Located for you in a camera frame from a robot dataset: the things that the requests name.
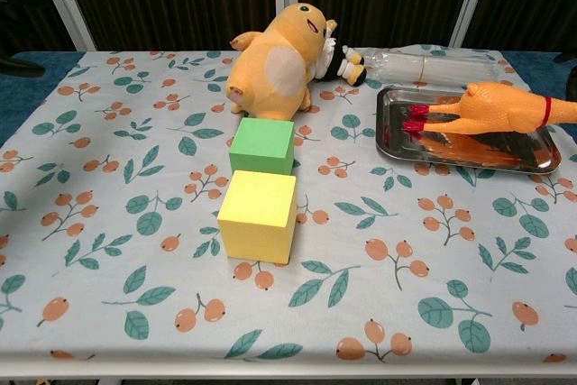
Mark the yellow foam cube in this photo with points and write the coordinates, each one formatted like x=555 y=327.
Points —
x=257 y=218

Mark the orange rubber chicken toy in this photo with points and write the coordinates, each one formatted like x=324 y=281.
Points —
x=487 y=110

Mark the yellow plush animal toy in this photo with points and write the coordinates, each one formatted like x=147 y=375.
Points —
x=270 y=74

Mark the small black white doll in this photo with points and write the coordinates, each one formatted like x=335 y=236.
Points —
x=336 y=65

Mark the stainless steel rectangular tray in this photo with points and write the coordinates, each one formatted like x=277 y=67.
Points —
x=396 y=146

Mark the clear plastic bag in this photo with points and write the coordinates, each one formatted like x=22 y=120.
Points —
x=433 y=67

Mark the floral print tablecloth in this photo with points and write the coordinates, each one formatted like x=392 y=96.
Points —
x=135 y=245

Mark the green foam cube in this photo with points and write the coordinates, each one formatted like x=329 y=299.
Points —
x=263 y=143

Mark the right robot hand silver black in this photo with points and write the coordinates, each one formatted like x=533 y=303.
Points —
x=567 y=58

